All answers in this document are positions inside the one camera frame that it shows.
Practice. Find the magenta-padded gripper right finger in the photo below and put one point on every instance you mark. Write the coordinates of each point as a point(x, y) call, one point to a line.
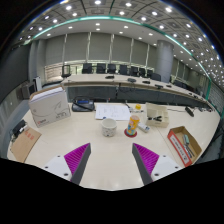
point(148, 160)

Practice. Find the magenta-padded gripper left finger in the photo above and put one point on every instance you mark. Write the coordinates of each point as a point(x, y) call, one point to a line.
point(75, 160)

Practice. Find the clear yellow-capped drink bottle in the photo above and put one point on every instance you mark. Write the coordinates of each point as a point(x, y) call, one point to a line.
point(132, 126)

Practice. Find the open brown cardboard box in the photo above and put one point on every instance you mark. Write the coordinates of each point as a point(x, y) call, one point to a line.
point(178, 146)

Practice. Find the white remote control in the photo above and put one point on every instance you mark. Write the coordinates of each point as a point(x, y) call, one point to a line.
point(144, 127)

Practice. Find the grey green board eraser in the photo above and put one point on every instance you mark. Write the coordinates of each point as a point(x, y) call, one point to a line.
point(186, 139)

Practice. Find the white patterned paper cup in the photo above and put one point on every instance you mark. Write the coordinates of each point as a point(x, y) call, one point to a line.
point(109, 128)

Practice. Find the white plastic organizer tray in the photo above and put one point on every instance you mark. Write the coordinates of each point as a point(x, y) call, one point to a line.
point(160, 111)

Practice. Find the flat brown cardboard sheet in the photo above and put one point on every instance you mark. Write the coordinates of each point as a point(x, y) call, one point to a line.
point(25, 144)

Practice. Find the black desk phone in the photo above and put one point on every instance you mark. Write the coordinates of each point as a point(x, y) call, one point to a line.
point(83, 105)

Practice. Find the white cardboard box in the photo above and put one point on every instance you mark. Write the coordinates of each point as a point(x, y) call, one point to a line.
point(50, 108)

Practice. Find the black desk microphone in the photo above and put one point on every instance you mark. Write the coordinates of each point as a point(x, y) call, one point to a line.
point(189, 111)

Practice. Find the long curved conference desk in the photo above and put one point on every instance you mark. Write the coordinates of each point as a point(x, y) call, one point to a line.
point(100, 81)

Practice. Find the row of black office chairs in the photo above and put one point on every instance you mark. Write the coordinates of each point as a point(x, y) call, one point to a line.
point(111, 69)

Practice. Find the group of ceiling lights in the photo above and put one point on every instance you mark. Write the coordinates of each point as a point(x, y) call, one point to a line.
point(96, 2)

